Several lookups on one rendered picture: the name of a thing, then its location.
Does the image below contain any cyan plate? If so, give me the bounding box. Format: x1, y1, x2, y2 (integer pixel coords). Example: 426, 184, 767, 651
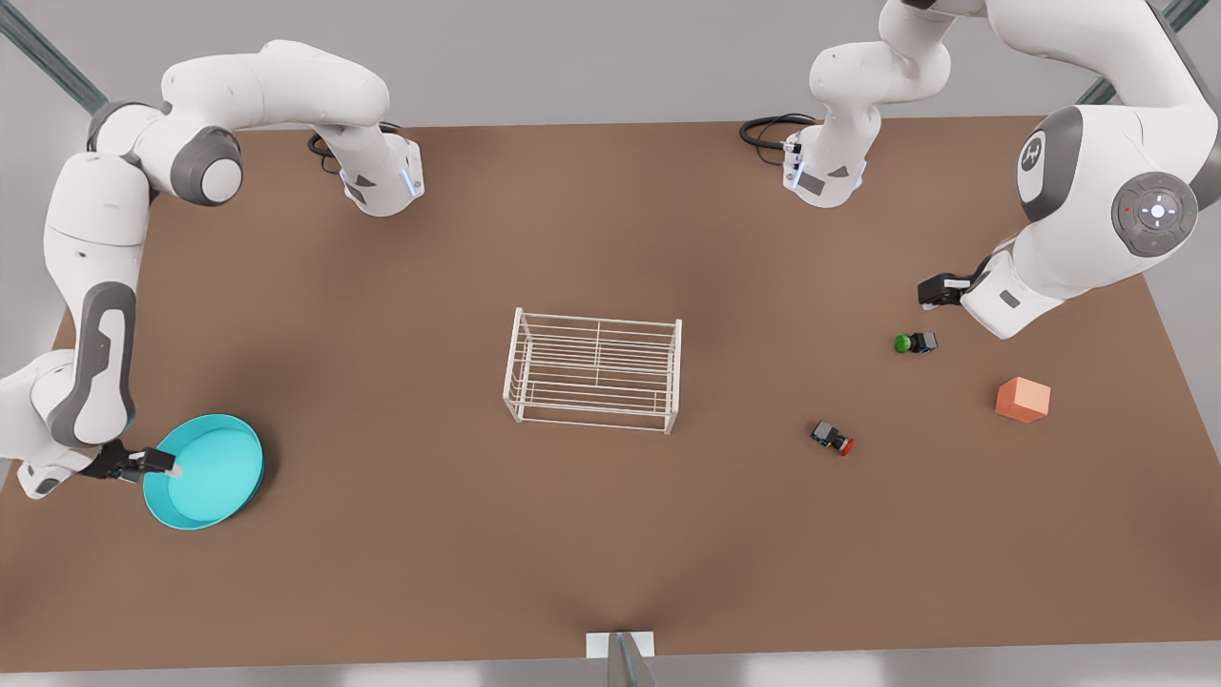
142, 413, 265, 531

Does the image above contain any black cable loop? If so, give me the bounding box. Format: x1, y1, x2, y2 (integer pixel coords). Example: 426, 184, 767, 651
738, 113, 819, 154
307, 121, 404, 177

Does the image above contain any white wire shelf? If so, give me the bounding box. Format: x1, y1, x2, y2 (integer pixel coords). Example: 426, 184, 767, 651
502, 306, 684, 436

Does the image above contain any silver frame post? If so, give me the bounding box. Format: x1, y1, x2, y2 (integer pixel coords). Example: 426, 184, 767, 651
584, 630, 657, 687
0, 0, 109, 114
1076, 0, 1211, 106

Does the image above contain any orange cube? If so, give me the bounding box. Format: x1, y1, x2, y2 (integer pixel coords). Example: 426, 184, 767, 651
995, 376, 1052, 425

